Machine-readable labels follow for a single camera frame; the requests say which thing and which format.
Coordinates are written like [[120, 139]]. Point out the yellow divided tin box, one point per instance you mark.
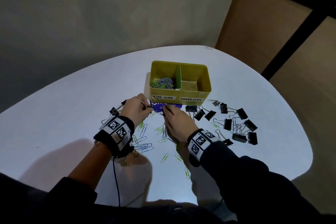
[[194, 74]]

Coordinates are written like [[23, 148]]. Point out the person's left forearm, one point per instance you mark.
[[89, 166]]

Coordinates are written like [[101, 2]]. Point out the person's right forearm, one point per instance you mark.
[[236, 179]]

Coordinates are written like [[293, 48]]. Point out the blue chair with black frame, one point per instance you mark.
[[288, 53]]

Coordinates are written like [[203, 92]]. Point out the person's left hand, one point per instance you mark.
[[135, 109]]

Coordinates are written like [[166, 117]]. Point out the black right wrist camera band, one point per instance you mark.
[[200, 142]]

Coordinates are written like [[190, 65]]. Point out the pile of coloured paper clips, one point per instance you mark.
[[162, 83], [141, 147]]

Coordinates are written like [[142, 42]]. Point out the wooden partition panel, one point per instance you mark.
[[257, 29], [309, 100]]

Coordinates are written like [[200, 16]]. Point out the person's right hand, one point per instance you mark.
[[179, 124]]

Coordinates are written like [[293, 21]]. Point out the black wrist camera band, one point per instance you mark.
[[200, 142], [115, 132]]

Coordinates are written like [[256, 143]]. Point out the group of black binder clips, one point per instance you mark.
[[241, 113]]

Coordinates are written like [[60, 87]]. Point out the black left wrist camera band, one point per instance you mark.
[[115, 132]]

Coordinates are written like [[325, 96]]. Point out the purple round sticker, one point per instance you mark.
[[157, 107]]

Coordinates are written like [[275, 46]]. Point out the person's black sweater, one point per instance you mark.
[[157, 216]]

